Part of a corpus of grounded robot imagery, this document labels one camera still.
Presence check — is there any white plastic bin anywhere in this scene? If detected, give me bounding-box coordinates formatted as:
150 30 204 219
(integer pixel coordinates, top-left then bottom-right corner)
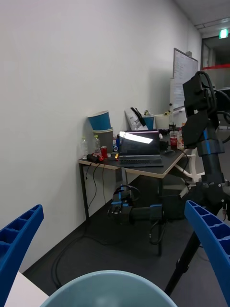
154 113 172 130

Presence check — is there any white office chair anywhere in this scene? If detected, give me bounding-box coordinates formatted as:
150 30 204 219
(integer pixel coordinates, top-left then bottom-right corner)
174 148 207 186

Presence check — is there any clear plastic bottle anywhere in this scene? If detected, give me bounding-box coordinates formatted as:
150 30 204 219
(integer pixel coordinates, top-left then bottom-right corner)
80 136 89 160
93 134 102 156

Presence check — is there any black and red gadget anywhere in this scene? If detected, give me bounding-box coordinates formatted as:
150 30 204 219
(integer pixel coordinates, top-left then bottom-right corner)
86 153 104 164

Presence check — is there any whiteboard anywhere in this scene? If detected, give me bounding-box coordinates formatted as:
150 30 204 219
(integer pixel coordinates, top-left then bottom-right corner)
172 47 199 111

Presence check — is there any dark desk with wooden edge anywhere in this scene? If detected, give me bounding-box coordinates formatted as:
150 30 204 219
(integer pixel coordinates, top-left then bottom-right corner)
78 143 190 256

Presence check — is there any black hanging cable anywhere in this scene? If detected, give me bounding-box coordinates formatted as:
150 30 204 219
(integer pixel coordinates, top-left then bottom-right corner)
85 162 107 210

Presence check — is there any black floor cable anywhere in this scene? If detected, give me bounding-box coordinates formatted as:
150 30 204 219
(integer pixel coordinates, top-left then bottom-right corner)
51 222 120 290

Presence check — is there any red labelled cup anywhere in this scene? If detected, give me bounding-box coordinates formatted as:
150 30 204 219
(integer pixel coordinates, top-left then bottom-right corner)
170 130 179 147

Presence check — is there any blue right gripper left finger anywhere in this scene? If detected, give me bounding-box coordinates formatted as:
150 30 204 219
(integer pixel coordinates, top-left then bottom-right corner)
0 204 45 307

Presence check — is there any dark laptop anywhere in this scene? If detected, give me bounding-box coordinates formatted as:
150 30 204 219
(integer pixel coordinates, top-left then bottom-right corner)
117 130 164 168

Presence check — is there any small blue bin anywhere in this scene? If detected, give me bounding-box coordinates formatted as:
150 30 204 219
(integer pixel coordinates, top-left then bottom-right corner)
142 115 155 131

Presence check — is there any black and blue floor device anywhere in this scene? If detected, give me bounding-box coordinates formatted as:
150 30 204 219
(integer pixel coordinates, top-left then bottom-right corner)
106 184 166 226

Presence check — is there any pale blue plastic bin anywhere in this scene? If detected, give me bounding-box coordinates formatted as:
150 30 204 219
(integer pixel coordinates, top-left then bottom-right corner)
39 270 179 307

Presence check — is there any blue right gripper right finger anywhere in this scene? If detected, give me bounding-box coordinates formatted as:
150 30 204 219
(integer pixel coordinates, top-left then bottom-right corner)
184 200 230 307

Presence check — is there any black tripod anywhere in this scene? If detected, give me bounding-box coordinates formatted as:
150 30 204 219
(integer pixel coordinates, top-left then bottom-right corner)
164 70 230 296

